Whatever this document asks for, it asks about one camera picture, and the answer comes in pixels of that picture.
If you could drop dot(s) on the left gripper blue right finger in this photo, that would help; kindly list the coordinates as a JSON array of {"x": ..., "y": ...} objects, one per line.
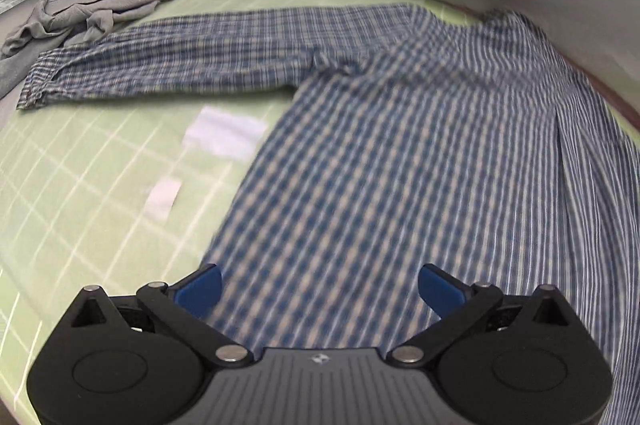
[{"x": 461, "y": 308}]

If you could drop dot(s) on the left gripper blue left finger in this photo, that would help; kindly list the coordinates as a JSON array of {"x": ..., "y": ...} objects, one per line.
[{"x": 180, "y": 310}]

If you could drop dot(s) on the blue plaid shirt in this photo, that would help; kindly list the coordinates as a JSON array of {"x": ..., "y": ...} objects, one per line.
[{"x": 409, "y": 141}]

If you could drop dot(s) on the green grid mat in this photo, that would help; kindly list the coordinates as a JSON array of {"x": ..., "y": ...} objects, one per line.
[{"x": 127, "y": 192}]

